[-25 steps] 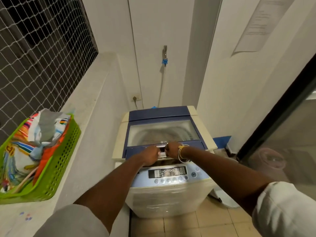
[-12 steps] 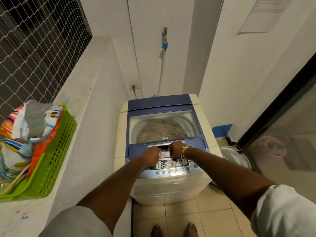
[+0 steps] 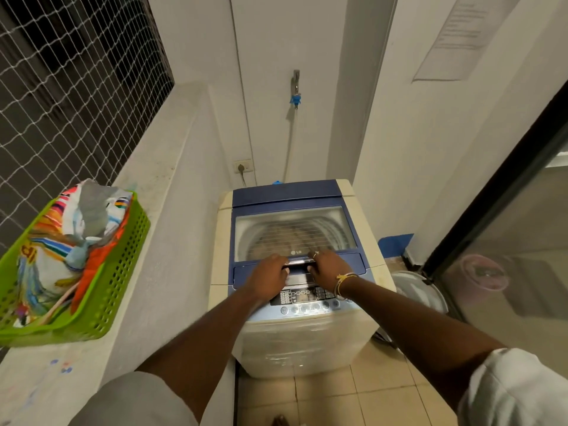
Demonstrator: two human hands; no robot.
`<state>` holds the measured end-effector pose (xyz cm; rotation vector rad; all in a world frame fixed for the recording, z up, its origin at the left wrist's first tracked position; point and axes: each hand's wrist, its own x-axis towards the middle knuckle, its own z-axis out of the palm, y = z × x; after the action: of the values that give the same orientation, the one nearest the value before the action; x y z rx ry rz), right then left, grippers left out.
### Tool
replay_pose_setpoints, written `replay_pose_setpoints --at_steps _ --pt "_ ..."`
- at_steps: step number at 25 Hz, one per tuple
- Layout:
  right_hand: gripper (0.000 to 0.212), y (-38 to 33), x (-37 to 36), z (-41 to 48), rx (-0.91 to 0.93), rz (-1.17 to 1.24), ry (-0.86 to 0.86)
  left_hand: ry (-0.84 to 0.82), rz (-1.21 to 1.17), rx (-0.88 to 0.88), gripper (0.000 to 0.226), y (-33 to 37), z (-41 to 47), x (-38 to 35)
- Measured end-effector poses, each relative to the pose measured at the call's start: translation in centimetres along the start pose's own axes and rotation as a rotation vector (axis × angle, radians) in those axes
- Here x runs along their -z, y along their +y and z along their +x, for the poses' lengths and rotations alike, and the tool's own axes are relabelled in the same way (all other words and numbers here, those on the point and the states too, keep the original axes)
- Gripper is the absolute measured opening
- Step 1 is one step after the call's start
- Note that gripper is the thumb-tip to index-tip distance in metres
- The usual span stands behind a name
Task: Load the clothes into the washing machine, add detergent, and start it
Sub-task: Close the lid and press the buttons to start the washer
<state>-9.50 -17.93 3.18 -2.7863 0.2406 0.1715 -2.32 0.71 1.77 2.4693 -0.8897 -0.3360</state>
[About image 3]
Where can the white paper sheet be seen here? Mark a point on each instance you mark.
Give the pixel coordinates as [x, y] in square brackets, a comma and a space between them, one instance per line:
[466, 35]

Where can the person's left foot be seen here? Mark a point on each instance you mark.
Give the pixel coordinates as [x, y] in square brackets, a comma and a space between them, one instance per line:
[279, 421]

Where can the silver bangle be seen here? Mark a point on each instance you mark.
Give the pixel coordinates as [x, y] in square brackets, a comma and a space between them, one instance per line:
[337, 288]

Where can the white round laundry hamper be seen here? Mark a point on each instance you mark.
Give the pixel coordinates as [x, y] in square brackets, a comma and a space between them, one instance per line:
[421, 288]

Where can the person's left hand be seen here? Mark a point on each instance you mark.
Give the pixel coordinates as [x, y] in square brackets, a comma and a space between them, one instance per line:
[266, 277]

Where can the person's white shirt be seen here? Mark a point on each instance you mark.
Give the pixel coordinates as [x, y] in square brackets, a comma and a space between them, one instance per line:
[519, 390]

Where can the person's right forearm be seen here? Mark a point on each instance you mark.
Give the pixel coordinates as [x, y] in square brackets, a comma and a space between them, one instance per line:
[421, 332]

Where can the pink plastic basin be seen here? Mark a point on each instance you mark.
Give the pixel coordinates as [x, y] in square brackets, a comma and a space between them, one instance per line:
[483, 272]

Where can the white wall socket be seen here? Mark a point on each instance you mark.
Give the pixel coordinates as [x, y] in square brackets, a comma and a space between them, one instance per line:
[247, 164]

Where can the blue cream washing machine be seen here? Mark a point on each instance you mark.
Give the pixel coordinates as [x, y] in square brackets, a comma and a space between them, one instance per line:
[293, 195]

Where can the metal wall tap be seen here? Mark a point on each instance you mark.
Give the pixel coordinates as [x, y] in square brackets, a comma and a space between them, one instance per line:
[295, 82]

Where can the green plastic basket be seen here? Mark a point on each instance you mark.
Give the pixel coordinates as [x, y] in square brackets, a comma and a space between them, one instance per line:
[120, 283]

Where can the white window safety net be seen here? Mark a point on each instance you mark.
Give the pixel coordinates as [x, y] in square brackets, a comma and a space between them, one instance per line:
[66, 84]

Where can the person's left forearm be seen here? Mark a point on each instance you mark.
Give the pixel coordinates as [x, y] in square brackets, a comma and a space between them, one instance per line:
[204, 350]

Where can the grey floor mat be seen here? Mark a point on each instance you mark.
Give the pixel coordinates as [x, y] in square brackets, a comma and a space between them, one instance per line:
[541, 283]

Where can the black framed glass door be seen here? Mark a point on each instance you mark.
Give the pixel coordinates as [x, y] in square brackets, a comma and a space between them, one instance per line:
[488, 186]

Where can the colourful striped clothes pile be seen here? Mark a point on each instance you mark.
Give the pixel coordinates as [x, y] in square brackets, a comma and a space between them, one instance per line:
[53, 244]

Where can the person's right hand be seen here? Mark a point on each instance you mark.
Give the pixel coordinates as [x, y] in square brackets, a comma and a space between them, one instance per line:
[330, 270]

